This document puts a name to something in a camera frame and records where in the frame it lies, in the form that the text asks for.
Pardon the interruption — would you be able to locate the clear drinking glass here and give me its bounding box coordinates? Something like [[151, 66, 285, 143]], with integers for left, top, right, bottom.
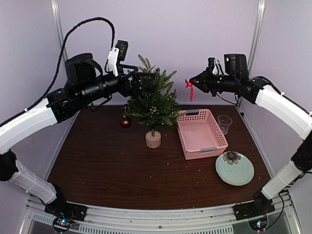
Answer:
[[217, 115, 233, 135]]

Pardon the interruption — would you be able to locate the left green circuit board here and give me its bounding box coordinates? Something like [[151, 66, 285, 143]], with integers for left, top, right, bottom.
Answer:
[[52, 217, 73, 232]]

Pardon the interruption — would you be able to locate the right green circuit board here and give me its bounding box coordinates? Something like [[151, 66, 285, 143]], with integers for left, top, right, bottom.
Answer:
[[248, 217, 268, 232]]

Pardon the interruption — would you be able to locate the right aluminium frame post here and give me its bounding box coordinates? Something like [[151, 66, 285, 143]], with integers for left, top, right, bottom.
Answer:
[[236, 0, 266, 108]]

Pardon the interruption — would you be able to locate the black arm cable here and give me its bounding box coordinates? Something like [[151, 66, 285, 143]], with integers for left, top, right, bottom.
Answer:
[[0, 17, 116, 127], [253, 76, 312, 117]]

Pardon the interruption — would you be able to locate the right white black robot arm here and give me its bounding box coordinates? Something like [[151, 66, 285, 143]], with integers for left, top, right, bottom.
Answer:
[[189, 54, 312, 215]]

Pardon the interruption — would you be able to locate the red satin ribbon bow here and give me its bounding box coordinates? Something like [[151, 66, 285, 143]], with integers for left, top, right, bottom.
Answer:
[[185, 79, 194, 101]]

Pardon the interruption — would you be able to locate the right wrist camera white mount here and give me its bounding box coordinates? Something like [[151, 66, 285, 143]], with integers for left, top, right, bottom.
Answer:
[[208, 57, 224, 75]]

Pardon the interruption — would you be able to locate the pale green flower plate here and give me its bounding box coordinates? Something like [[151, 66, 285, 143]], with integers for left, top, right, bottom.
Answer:
[[215, 151, 254, 186]]

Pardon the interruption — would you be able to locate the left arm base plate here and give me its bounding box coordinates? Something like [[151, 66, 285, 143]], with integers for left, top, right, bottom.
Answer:
[[44, 198, 88, 221]]

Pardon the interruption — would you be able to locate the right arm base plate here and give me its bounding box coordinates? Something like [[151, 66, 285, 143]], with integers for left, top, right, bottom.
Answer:
[[233, 198, 275, 220]]

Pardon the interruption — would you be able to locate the pink plastic basket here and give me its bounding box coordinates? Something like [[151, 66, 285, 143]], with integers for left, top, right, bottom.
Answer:
[[177, 109, 228, 160]]

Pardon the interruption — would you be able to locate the dark red bauble ornament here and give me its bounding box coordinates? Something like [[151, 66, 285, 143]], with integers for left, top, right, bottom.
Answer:
[[119, 107, 132, 129]]

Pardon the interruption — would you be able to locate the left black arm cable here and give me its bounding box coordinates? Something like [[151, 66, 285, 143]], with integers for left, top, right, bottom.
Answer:
[[0, 17, 116, 127]]

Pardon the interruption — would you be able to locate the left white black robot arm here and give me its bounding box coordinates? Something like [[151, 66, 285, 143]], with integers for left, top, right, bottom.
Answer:
[[0, 53, 155, 216]]

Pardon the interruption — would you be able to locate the small green christmas tree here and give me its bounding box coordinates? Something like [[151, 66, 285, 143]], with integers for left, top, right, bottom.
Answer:
[[125, 55, 179, 135]]

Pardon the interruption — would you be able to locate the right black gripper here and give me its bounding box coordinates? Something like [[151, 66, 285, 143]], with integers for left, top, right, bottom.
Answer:
[[189, 67, 238, 97]]

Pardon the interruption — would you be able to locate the front aluminium rail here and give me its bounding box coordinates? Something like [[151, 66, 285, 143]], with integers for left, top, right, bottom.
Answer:
[[24, 190, 298, 234]]

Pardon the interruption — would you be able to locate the green circuit board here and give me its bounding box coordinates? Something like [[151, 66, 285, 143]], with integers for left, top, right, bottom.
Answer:
[[52, 217, 73, 232], [248, 217, 268, 232]]

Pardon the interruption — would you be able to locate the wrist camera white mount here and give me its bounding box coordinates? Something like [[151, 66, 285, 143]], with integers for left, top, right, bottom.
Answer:
[[104, 40, 128, 77], [208, 57, 224, 75]]

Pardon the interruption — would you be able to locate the round wooden tree base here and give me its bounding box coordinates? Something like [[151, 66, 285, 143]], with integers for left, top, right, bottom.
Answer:
[[145, 131, 161, 149]]

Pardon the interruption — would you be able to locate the left aluminium frame post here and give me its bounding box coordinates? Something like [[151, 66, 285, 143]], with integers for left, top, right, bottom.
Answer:
[[51, 0, 64, 47]]

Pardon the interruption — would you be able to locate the aluminium frame post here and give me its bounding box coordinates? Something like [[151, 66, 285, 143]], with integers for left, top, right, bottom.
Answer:
[[236, 0, 266, 108], [51, 0, 64, 47]]

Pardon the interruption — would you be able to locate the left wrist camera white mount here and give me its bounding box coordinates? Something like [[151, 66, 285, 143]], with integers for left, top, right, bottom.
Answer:
[[104, 40, 128, 77]]

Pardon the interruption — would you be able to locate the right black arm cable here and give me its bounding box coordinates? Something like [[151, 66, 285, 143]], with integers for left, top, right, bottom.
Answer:
[[253, 76, 312, 117]]

